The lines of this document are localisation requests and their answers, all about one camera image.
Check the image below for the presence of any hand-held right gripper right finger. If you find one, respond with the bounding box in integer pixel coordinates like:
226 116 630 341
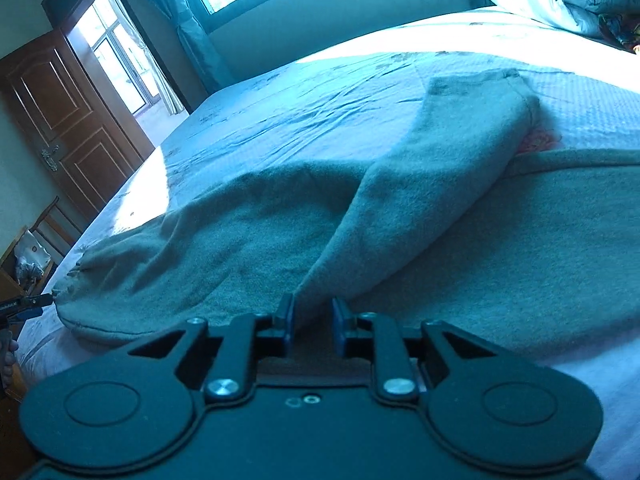
331 298 502 404

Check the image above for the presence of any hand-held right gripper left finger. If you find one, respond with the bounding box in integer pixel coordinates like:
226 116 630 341
127 293 296 404

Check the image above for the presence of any grey-green towel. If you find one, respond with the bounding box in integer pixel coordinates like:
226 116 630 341
52 67 640 362

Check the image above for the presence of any person's left hand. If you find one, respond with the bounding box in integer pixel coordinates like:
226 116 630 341
0 330 21 387

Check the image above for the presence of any clear plastic bag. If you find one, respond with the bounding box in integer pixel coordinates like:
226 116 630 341
13 230 54 287

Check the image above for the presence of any wooden chair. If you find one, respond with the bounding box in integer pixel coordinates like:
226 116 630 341
29 195 84 262

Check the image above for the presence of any brown wooden door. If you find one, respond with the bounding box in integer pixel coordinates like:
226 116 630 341
0 27 157 222

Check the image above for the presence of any bed with floral sheet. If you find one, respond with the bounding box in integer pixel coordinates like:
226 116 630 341
14 5 640 480

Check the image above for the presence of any white sheer curtain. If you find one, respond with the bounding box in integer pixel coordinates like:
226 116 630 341
116 0 187 117

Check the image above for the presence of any balcony window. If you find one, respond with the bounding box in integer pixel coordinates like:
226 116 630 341
74 0 162 113

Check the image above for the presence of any blue curtain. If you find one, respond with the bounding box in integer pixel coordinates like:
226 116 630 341
107 0 237 95

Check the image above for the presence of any colourful printed cloth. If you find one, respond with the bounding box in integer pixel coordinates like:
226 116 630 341
597 12 640 55

